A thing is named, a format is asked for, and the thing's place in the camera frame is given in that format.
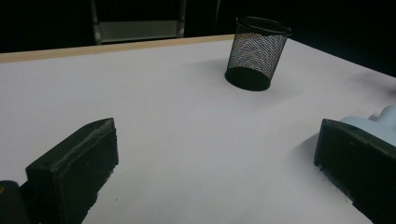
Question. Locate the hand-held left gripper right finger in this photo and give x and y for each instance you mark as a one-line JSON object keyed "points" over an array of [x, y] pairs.
{"points": [[358, 161]]}

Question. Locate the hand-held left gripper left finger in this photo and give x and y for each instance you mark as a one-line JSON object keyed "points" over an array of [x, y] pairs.
{"points": [[74, 168]]}

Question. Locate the light blue hairbrush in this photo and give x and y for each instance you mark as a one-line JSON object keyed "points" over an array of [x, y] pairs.
{"points": [[381, 126]]}

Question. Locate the black mesh pen holder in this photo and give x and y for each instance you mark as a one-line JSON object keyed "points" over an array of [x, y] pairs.
{"points": [[249, 79]]}

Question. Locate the grey metal stand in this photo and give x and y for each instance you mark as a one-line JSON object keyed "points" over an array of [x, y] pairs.
{"points": [[137, 30]]}

